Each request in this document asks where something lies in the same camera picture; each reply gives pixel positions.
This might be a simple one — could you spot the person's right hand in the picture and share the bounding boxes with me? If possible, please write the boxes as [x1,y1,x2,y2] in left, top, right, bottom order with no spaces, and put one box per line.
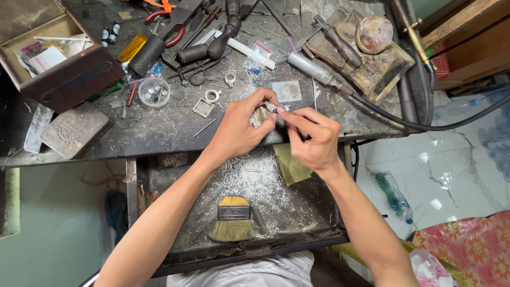
[277,106,343,173]

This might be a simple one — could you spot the person's left hand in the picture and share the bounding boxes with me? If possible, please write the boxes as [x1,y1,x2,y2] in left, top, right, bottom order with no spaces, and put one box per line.
[204,88,280,162]

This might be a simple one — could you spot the worn wooden bench pin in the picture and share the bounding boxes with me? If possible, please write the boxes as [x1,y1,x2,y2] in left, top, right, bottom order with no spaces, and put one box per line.
[250,105,275,128]

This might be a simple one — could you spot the thin steel needle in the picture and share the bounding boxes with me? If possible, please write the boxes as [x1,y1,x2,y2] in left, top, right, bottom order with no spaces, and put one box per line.
[192,119,217,138]

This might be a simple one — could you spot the green cloth piece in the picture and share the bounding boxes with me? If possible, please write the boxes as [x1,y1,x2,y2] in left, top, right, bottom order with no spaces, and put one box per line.
[273,143,314,187]

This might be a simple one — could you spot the white square plaque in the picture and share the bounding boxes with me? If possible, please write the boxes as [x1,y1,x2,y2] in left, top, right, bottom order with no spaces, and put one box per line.
[272,81,303,103]

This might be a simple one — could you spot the silver rotary tool handpiece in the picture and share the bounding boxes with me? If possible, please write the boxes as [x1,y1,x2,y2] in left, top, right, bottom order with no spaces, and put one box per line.
[287,52,356,97]

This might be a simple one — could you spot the black metal scissors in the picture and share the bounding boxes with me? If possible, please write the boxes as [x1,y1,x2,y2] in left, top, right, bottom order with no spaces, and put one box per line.
[167,50,232,87]

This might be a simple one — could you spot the black tray with silver filings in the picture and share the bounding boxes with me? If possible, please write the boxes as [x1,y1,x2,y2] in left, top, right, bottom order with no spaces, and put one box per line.
[127,143,352,276]

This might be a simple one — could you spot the white plastic tube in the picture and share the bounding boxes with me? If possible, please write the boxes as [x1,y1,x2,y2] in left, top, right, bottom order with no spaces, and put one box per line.
[215,31,277,71]

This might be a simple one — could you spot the clear zip bag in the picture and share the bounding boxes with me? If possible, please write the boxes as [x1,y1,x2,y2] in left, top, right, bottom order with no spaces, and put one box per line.
[245,38,297,76]

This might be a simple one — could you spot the clear round plastic container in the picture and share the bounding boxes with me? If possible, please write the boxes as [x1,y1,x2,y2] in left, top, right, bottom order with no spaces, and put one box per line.
[138,77,172,108]

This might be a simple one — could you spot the worn wooden block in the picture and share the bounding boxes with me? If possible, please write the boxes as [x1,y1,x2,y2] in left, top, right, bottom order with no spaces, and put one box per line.
[305,8,416,107]

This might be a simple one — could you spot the green plastic bottle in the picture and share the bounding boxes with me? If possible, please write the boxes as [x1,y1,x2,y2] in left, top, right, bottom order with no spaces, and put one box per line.
[373,171,414,225]

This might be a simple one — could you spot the round burnt soldering dish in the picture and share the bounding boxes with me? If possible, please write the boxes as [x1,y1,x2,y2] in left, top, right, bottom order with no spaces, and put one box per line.
[355,17,394,55]

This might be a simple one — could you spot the yellow amber bar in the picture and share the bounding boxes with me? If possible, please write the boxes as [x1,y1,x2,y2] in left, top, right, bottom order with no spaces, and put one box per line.
[116,33,148,64]

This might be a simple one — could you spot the green flat item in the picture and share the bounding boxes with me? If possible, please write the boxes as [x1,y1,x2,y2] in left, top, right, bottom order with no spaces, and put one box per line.
[87,80,123,103]

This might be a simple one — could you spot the clear plastic bottle blue cap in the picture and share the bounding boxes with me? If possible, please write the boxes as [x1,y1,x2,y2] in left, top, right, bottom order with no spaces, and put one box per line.
[432,98,481,121]

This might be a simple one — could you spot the brass torch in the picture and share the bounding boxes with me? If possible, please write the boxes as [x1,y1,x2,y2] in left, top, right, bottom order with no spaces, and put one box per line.
[392,0,437,81]

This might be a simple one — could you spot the person's white shirt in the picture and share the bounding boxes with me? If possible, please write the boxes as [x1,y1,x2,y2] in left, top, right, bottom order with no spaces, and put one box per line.
[167,250,315,287]

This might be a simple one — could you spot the orange plastic clip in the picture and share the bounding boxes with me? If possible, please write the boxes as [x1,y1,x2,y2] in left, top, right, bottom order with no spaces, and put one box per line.
[143,0,177,14]

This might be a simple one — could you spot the dark blue cloth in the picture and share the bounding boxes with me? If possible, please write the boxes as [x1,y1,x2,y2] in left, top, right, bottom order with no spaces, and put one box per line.
[104,190,129,244]

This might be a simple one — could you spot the embossed grey metal tin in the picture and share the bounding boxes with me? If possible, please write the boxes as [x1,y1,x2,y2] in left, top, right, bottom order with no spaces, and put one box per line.
[39,102,114,160]

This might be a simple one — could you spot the pink plastic bag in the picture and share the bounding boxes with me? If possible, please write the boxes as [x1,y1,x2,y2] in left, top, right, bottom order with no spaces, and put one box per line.
[409,249,460,287]

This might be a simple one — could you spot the brown wooden drawer box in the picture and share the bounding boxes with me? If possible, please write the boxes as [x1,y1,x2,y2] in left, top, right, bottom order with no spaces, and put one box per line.
[0,14,126,115]

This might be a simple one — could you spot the pack of clear bottles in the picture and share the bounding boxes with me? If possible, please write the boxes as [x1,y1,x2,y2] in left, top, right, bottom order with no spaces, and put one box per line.
[477,91,510,183]

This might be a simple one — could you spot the brown wooden furniture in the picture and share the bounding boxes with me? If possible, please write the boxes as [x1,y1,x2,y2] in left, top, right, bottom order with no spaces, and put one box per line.
[418,0,510,91]

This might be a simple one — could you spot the red floral cloth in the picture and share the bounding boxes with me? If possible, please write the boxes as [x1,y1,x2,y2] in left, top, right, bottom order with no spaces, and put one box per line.
[411,210,510,287]

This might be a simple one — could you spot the flat grey metal plate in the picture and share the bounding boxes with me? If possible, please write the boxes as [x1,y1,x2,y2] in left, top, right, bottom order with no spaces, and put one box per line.
[23,104,55,154]

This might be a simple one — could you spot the square silver pendant frame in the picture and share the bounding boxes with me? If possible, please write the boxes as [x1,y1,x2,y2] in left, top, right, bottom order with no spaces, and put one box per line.
[193,98,216,119]

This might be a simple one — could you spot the yellow handled bristle brush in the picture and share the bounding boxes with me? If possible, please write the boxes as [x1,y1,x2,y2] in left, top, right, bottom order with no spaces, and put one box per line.
[209,195,256,243]

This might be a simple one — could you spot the black cylinder handle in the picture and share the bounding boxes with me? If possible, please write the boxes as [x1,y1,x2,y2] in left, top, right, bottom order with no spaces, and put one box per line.
[176,43,210,66]

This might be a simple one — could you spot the dark turned wooden handle tool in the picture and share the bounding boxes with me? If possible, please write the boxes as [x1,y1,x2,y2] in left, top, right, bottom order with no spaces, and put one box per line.
[207,0,242,60]

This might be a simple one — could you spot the wooden handled hammer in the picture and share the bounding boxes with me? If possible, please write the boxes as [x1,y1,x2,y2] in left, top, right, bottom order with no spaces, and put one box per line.
[295,15,363,69]

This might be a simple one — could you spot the black flexible hose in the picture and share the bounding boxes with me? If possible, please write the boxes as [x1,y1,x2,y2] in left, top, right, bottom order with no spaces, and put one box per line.
[351,91,510,132]

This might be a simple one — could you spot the small red handled tool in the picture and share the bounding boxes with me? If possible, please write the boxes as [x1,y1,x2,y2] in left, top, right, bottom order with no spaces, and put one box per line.
[126,82,138,108]

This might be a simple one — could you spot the red handled pliers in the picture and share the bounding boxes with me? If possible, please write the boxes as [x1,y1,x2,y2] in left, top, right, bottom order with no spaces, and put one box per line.
[144,9,187,49]

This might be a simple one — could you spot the black handled wide blade tool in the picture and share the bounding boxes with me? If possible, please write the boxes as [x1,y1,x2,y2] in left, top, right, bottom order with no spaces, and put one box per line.
[128,0,205,77]

